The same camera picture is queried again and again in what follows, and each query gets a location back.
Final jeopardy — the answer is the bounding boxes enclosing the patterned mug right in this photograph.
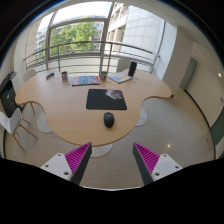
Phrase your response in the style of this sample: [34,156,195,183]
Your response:
[100,71,108,81]

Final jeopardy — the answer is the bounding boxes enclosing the green door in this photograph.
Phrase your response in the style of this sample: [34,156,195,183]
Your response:
[180,58,197,90]

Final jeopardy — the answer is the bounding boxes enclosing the white chair wooden legs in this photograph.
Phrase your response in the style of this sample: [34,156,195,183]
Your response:
[0,108,36,152]

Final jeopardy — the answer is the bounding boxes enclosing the wooden curved table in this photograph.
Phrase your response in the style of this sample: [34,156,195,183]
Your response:
[15,70,171,147]

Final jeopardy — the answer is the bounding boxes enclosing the black computer mouse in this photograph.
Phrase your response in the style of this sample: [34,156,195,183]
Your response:
[104,112,114,128]

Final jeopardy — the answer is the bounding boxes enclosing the metal balcony railing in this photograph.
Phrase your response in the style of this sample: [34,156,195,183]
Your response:
[24,41,159,75]

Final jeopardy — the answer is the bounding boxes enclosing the open light booklet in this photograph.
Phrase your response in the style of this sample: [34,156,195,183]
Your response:
[107,72,131,83]

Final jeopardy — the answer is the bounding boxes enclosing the patterned mug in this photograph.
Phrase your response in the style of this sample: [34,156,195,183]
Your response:
[61,71,68,82]
[100,71,108,81]

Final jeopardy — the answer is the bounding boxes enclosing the black printer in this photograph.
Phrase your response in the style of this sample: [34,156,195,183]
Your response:
[0,72,19,117]

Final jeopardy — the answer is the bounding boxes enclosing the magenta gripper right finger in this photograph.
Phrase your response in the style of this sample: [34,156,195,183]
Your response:
[132,142,184,186]

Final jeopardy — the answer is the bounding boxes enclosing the white chair behind table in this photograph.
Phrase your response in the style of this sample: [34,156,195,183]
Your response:
[116,58,130,72]

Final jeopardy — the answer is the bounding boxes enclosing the small dark stapler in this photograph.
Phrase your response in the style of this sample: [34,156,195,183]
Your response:
[46,73,54,80]

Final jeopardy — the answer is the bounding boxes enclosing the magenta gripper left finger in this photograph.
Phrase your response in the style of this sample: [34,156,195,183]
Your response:
[40,142,93,186]

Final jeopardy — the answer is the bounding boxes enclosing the black mouse pad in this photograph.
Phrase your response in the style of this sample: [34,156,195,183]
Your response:
[86,89,127,110]

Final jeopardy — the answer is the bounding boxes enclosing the patterned mug left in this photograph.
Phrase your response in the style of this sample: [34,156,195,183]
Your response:
[61,71,68,82]

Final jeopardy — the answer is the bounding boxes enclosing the black cylindrical speaker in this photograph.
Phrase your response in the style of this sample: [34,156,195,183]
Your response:
[128,61,137,77]

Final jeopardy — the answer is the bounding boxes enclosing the red blue magazine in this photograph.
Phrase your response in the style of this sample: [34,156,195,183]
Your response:
[72,76,100,86]

